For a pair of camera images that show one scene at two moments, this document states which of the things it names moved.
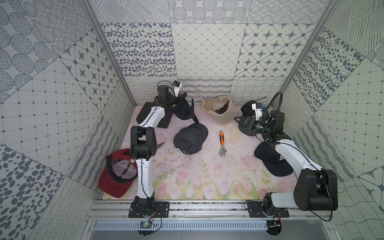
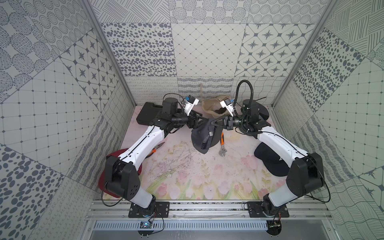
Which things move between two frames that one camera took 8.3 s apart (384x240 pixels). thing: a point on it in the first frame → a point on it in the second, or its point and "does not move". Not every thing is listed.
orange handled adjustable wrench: x=223 y=150 does not move
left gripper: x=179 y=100 → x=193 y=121
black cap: x=272 y=161 does not move
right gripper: x=247 y=119 → x=228 y=124
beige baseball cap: x=221 y=108 does not move
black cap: x=190 y=139 → x=206 y=136
